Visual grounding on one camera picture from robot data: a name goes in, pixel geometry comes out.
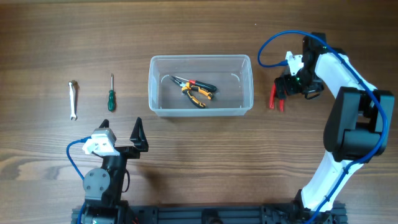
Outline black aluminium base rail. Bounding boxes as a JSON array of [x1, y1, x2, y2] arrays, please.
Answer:
[[71, 202, 348, 224]]

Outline green handled screwdriver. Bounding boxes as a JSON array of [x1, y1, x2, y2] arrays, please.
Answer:
[[108, 73, 116, 112]]

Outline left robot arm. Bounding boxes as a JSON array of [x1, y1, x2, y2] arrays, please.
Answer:
[[76, 118, 149, 224]]

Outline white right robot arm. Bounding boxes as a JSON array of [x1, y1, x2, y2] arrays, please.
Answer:
[[148, 32, 394, 220]]

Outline red handled cutting pliers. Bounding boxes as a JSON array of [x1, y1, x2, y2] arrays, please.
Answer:
[[269, 84, 284, 112]]

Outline clear plastic container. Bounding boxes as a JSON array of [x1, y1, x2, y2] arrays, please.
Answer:
[[148, 54, 254, 117]]

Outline red black screwdriver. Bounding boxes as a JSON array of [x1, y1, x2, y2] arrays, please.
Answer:
[[172, 76, 217, 92]]

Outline orange black needle-nose pliers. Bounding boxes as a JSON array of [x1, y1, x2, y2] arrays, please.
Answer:
[[170, 76, 214, 109]]

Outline small silver wrench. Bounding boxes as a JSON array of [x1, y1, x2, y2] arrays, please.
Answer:
[[68, 80, 77, 121]]

